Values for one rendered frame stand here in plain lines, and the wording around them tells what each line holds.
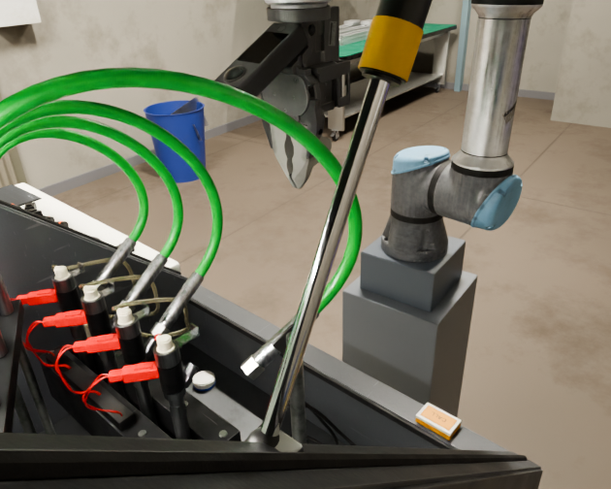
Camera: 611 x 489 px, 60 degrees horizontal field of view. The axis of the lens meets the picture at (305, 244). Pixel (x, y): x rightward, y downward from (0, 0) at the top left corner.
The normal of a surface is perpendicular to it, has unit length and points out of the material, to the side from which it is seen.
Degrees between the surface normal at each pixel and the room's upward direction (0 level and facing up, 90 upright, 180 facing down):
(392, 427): 90
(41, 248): 90
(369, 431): 90
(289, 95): 90
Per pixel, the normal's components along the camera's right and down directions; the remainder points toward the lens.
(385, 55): -0.20, 0.13
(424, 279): -0.59, 0.40
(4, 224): 0.75, 0.29
